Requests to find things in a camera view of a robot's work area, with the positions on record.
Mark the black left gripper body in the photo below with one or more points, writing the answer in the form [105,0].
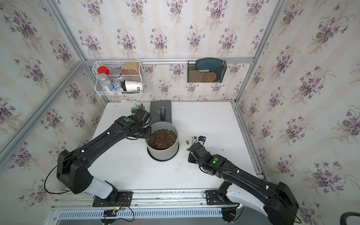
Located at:
[145,132]

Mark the white ceramic pot with soil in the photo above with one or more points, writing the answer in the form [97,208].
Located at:
[164,140]

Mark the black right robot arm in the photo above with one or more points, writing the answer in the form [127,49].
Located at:
[276,201]

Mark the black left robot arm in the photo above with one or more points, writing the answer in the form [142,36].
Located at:
[72,169]

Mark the dark green pot saucer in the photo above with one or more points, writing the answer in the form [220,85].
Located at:
[164,159]

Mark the blue black utility knife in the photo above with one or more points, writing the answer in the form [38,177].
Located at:
[162,114]

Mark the green pen holder cup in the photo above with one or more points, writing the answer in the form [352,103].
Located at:
[136,107]

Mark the dark grey mat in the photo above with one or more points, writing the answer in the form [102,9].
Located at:
[155,107]

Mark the white black cup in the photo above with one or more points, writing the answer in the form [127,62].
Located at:
[132,86]

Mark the clear plastic bottle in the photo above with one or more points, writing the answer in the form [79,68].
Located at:
[105,82]

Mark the red lidded jar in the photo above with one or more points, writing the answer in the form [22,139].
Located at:
[103,70]

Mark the round cork coaster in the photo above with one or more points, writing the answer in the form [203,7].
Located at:
[209,77]

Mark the small circuit board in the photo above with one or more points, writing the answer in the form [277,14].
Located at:
[110,213]

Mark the teal plate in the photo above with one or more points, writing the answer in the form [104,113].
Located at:
[212,64]

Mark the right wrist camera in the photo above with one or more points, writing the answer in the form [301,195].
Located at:
[201,139]

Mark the white wire wall basket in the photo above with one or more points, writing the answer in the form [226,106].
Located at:
[117,78]

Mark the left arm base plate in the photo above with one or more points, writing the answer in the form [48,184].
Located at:
[124,198]

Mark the black mesh wall organizer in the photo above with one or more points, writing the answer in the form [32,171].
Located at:
[195,76]

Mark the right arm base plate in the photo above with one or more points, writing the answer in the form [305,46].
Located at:
[214,197]

